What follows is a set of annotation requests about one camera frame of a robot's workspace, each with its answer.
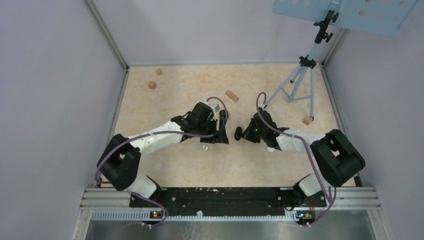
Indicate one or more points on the black oval charging case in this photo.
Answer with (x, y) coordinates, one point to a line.
(238, 133)

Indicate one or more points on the long wooden block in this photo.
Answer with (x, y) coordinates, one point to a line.
(232, 95)

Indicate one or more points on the light blue tripod stand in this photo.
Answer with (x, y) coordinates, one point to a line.
(306, 63)

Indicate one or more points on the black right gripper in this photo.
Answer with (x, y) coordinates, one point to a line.
(248, 133)

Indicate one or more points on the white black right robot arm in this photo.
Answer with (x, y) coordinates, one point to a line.
(334, 158)

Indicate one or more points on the light blue perforated panel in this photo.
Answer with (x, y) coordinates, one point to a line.
(378, 17)

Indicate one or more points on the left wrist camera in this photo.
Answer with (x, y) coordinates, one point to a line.
(215, 108)

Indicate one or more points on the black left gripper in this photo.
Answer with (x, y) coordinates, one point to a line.
(220, 136)

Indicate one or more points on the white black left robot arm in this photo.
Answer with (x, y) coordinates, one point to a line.
(121, 159)

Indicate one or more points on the wooden block under tripod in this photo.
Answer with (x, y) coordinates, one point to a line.
(308, 120)

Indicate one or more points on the white slotted cable duct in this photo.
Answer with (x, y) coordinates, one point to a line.
(147, 216)

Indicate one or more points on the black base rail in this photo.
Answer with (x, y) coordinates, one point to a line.
(235, 201)

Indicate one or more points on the wooden cube left side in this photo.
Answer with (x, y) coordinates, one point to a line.
(152, 85)

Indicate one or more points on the white oval charging case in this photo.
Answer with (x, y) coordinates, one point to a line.
(270, 150)

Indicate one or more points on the wooden cube near corner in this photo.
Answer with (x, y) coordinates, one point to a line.
(159, 71)

